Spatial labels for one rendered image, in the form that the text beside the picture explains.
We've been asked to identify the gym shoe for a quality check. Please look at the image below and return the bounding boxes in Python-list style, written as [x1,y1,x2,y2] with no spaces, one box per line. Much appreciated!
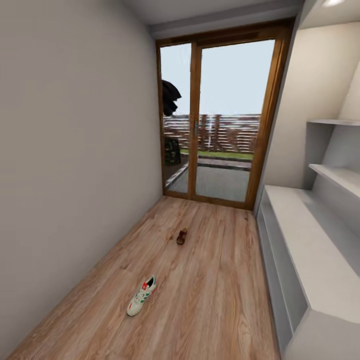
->
[126,275,158,317]

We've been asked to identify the sandal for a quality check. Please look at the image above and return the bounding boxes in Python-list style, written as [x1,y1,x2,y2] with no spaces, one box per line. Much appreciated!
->
[176,228,187,245]

